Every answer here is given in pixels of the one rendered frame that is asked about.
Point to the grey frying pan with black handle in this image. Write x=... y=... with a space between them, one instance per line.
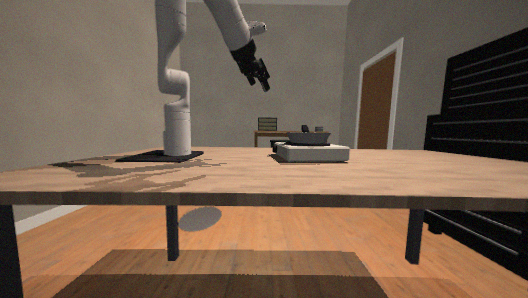
x=307 y=137

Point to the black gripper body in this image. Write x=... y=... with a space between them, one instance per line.
x=246 y=52

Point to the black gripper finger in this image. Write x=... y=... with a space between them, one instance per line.
x=248 y=75
x=260 y=67

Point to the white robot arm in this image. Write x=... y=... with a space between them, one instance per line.
x=171 y=28

